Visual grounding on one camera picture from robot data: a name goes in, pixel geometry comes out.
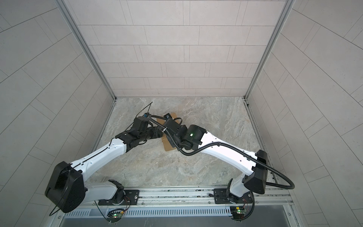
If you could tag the aluminium right corner post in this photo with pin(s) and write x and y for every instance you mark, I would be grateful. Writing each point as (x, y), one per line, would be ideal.
(277, 30)

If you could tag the right green circuit board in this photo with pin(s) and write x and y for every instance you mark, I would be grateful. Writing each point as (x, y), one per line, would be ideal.
(238, 213)

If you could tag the left green circuit board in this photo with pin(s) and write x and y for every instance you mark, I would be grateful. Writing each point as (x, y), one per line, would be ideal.
(116, 215)

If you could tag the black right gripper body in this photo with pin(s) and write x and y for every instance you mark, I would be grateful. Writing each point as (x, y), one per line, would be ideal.
(171, 140)

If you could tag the aluminium corner post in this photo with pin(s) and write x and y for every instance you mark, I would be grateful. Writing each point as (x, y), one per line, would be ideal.
(81, 41)
(277, 30)

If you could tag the white slotted vent strip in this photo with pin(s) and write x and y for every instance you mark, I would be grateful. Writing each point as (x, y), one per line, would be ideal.
(203, 211)

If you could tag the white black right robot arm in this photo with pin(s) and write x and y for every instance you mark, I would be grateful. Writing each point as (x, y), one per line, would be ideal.
(193, 140)

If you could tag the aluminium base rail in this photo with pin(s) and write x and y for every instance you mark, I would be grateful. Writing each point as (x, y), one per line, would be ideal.
(196, 196)

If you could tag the aluminium left corner post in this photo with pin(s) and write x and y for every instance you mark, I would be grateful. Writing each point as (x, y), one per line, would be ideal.
(81, 41)

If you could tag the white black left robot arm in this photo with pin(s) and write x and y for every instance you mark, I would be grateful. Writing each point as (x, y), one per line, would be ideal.
(67, 187)

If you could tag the brown cardboard express box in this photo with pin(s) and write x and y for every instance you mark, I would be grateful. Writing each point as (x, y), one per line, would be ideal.
(167, 145)

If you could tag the green circuit board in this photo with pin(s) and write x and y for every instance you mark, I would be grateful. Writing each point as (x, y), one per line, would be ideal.
(238, 213)
(116, 215)

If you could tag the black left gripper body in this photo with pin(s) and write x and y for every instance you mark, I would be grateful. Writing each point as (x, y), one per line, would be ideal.
(152, 134)

